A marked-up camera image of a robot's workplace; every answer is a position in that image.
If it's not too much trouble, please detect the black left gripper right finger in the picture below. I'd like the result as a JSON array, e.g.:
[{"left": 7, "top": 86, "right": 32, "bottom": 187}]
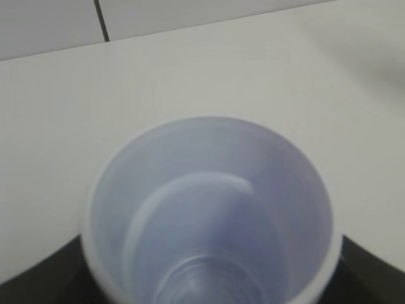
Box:
[{"left": 318, "top": 236, "right": 404, "bottom": 304}]

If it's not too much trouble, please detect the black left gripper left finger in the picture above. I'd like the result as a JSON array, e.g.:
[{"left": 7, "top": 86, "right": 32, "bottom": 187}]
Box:
[{"left": 1, "top": 236, "right": 110, "bottom": 303}]

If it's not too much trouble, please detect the blue paper cup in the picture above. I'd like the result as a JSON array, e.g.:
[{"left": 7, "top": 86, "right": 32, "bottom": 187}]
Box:
[{"left": 81, "top": 117, "right": 342, "bottom": 303}]

